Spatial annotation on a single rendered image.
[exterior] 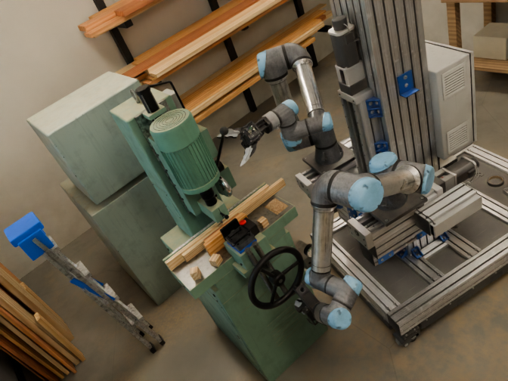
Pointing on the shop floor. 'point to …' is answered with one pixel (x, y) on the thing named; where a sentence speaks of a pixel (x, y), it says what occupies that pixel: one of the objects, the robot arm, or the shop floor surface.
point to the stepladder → (78, 275)
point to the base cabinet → (265, 323)
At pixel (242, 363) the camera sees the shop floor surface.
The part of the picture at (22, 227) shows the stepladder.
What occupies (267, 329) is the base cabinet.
